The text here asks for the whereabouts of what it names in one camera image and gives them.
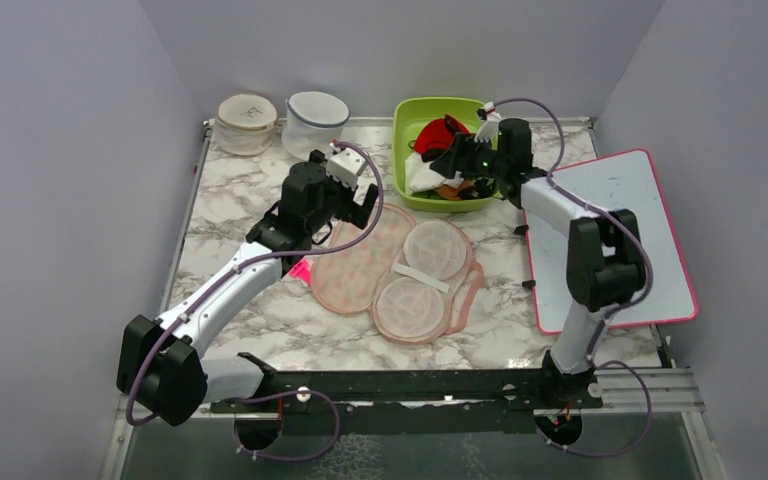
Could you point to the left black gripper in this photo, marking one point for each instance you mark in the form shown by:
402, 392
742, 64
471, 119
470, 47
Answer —
353, 211

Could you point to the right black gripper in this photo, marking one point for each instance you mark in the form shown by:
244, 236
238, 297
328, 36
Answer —
458, 157

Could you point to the red and black bra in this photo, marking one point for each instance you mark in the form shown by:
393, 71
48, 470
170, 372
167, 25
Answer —
437, 137

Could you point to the floral mesh laundry bag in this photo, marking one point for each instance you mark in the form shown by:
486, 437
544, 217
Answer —
418, 280

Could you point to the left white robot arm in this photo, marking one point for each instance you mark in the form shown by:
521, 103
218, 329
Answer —
160, 369

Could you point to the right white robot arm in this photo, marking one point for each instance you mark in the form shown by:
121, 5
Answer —
606, 267

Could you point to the beige round laundry bag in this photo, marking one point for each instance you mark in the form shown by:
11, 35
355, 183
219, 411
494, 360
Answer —
245, 124

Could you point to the orange and black items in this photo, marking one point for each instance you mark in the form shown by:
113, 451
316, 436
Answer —
467, 190

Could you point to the green plastic bin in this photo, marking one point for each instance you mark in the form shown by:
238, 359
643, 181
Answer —
409, 118

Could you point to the pink plastic clip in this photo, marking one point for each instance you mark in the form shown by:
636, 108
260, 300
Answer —
301, 271

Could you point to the crumpled white cloth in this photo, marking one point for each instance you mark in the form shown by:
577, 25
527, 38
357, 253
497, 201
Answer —
419, 177

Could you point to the pink framed whiteboard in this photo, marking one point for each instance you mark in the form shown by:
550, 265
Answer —
626, 180

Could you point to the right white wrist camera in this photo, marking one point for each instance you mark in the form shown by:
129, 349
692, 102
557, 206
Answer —
490, 120

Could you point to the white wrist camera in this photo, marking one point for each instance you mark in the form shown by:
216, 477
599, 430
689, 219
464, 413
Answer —
345, 166
490, 120

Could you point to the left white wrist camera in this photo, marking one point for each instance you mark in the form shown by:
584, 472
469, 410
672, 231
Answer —
345, 166

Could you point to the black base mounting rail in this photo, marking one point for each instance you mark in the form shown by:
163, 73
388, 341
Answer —
317, 403

